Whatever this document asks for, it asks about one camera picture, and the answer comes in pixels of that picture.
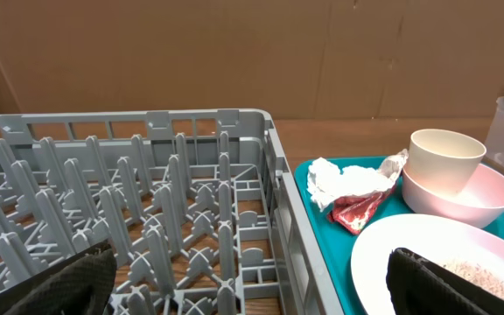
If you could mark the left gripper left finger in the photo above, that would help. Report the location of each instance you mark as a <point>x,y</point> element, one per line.
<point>82,284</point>

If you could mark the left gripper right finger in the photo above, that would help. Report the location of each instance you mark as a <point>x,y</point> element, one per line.
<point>418,286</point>

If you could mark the red snack wrapper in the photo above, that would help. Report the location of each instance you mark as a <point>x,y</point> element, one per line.
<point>354,213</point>

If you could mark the cream white cup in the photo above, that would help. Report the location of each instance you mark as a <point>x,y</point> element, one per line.
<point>443,161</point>

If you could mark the white napkin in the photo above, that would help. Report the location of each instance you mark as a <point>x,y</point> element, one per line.
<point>326,182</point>

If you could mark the large white dirty plate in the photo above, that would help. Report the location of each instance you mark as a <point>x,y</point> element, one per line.
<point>469,252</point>

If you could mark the teal plastic serving tray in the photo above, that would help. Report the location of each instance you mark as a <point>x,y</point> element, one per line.
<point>336,243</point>

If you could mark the pink shallow bowl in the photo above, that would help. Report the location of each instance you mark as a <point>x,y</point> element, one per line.
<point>478,204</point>

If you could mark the grey plastic dish rack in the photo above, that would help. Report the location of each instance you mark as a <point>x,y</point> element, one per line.
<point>200,207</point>

